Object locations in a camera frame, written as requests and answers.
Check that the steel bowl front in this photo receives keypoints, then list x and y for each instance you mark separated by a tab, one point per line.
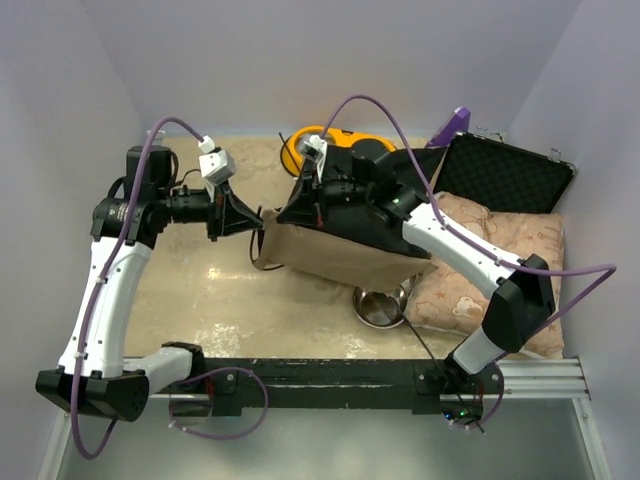
378	310

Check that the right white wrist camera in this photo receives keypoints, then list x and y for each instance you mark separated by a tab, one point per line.
313	147

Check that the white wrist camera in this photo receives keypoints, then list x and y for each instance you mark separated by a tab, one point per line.
313	147
216	164

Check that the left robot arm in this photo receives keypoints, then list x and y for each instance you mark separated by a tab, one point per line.
92	377

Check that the black foam-lined case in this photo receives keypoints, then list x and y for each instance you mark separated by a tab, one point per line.
502	177

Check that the pink patterned pillow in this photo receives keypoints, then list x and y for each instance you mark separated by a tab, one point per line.
444	299

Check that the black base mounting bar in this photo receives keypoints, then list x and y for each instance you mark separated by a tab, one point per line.
330	384

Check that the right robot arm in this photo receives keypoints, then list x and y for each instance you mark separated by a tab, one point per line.
519	291

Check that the beige pet tent fabric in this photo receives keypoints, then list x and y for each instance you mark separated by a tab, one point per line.
361	253

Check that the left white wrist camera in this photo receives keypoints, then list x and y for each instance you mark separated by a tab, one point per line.
216	164

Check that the yellow double bowl holder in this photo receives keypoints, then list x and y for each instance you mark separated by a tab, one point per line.
292	160

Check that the aluminium rail frame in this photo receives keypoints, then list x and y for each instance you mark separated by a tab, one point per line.
525	379

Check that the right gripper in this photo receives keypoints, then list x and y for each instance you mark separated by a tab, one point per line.
302	208

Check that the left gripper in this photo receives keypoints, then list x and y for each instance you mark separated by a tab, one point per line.
228	214

